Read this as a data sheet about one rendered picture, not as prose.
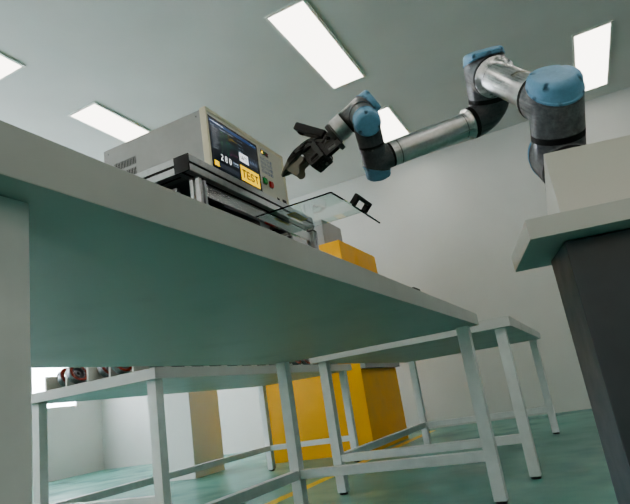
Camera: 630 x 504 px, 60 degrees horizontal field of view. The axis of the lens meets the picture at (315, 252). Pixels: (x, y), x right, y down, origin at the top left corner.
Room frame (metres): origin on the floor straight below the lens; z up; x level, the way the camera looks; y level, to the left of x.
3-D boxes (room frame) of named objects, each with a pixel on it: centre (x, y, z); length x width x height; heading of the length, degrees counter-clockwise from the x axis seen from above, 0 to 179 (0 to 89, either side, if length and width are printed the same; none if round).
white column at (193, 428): (5.51, 1.51, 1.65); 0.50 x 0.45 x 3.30; 66
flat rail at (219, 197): (1.52, 0.13, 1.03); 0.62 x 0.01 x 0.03; 156
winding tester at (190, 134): (1.62, 0.33, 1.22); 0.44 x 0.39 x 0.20; 156
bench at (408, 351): (3.72, -0.75, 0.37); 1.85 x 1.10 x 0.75; 156
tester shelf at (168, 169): (1.61, 0.33, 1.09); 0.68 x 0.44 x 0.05; 156
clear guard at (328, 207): (1.64, -0.03, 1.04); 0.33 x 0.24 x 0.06; 66
